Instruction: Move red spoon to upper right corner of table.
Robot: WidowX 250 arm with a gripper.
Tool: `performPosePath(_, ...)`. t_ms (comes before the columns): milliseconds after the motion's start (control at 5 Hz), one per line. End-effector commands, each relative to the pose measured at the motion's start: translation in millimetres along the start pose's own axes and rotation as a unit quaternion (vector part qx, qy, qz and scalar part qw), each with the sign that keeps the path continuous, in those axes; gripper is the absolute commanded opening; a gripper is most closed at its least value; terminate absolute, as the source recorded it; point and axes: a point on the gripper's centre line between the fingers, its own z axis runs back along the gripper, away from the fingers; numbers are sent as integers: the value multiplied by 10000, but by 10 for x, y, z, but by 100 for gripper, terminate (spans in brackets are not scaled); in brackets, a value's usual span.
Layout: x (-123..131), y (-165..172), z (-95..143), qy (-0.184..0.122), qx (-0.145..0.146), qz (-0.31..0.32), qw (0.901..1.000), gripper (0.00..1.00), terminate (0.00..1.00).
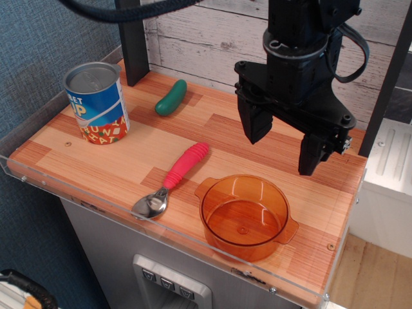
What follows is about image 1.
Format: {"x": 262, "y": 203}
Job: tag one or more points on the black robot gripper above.
{"x": 295, "y": 86}

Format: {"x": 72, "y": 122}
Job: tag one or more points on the red handled metal spoon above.
{"x": 154, "y": 204}

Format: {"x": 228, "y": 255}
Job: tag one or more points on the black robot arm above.
{"x": 303, "y": 43}

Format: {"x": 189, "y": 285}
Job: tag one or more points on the orange transparent plastic pot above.
{"x": 245, "y": 216}

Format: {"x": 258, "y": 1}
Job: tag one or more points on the green toy pickle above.
{"x": 169, "y": 103}

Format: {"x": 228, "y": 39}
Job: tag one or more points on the white toy sink unit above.
{"x": 382, "y": 213}

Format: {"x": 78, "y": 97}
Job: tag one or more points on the silver dispenser button panel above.
{"x": 163, "y": 287}

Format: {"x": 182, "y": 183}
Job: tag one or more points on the blue soup can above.
{"x": 96, "y": 97}

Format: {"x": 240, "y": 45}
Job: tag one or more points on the grey toy fridge cabinet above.
{"x": 111, "y": 245}

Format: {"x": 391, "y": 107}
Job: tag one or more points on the clear acrylic table guard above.
{"x": 37, "y": 237}

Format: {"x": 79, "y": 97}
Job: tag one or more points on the black and orange object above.
{"x": 19, "y": 291}

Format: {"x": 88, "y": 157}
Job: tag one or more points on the dark right frame post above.
{"x": 395, "y": 66}

